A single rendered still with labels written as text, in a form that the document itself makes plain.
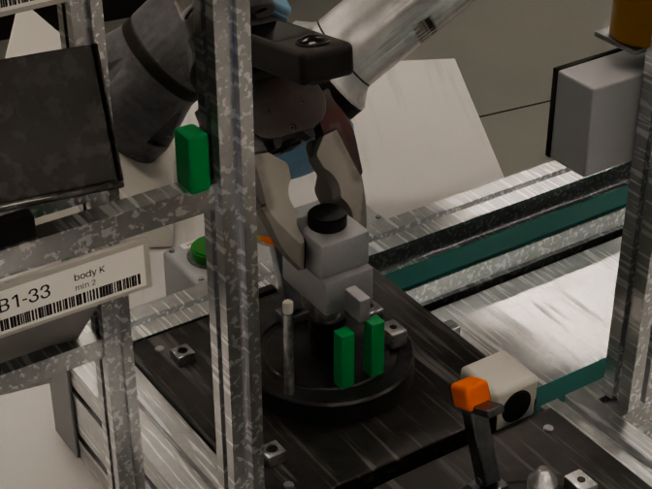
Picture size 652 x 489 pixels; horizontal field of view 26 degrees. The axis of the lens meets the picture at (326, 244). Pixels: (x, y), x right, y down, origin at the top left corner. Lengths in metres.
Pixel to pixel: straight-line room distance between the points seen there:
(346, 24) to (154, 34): 0.21
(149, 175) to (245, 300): 0.82
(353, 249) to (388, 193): 0.55
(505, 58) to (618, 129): 3.01
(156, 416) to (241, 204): 0.42
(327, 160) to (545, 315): 0.32
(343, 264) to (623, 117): 0.23
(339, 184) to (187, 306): 0.23
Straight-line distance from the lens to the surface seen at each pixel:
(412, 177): 1.64
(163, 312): 1.24
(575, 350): 1.28
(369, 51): 1.43
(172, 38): 1.51
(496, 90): 3.84
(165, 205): 0.70
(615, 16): 1.01
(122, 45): 1.54
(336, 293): 1.06
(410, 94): 1.84
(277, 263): 1.15
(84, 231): 0.69
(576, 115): 1.01
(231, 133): 0.70
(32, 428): 1.29
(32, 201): 0.72
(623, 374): 1.13
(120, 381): 0.98
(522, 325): 1.30
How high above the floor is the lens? 1.66
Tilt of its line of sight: 32 degrees down
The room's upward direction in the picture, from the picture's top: straight up
